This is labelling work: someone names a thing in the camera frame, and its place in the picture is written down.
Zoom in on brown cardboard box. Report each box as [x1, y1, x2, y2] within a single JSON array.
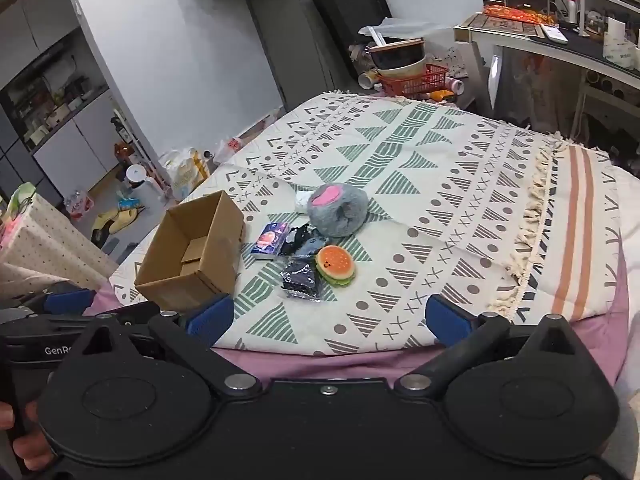
[[134, 190, 246, 312]]

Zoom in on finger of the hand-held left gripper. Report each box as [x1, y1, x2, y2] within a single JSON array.
[[10, 282, 97, 318]]

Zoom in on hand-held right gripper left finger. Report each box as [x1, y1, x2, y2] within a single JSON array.
[[75, 294, 263, 397]]

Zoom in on black upright panel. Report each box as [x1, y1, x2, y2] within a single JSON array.
[[302, 0, 393, 52]]

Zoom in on dark packet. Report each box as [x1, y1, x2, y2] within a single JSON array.
[[279, 256, 325, 305]]

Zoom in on red plastic basket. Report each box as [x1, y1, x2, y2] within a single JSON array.
[[377, 63, 450, 98]]

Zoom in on white desk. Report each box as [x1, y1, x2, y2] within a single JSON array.
[[454, 10, 640, 146]]

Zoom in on black packet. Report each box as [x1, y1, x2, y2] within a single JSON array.
[[279, 224, 326, 257]]

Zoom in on white slim rack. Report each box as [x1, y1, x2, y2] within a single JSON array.
[[110, 105, 167, 196]]

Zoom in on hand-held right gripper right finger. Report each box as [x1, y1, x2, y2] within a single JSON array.
[[395, 294, 576, 397]]

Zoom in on patterned fringed blanket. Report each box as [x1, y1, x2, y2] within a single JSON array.
[[109, 91, 626, 358]]

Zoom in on person's left hand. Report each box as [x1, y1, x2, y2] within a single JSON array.
[[0, 400, 55, 472]]

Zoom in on bread bag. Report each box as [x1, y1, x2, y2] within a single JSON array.
[[159, 147, 211, 201]]

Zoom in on grey plush toy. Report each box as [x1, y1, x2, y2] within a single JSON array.
[[306, 181, 371, 238]]

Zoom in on white kettle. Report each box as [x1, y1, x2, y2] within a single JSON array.
[[125, 164, 166, 206]]

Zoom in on white bedding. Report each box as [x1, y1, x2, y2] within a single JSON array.
[[607, 165, 640, 480]]

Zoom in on cream bowl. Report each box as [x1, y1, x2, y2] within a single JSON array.
[[372, 52, 427, 80]]

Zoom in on hamburger squishy toy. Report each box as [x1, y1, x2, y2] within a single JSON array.
[[315, 245, 357, 288]]

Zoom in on polka-dot fabric box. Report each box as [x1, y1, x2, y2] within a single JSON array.
[[0, 192, 118, 296]]

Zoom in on red-print plastic bag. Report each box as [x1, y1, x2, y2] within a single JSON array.
[[215, 135, 251, 161]]

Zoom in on brown desk mat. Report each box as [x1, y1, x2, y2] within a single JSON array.
[[459, 12, 546, 40]]

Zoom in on white wall cabinet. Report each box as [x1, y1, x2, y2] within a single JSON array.
[[0, 0, 146, 196]]

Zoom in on water bottle pack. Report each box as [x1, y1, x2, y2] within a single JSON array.
[[65, 191, 95, 221]]

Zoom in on purple planet-print tissue pack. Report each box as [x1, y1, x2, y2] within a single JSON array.
[[249, 221, 292, 260]]

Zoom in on yellow slippers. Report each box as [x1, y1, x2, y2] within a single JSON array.
[[91, 209, 138, 235]]

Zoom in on orange snack packet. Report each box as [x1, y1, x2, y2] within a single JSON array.
[[482, 3, 557, 25]]

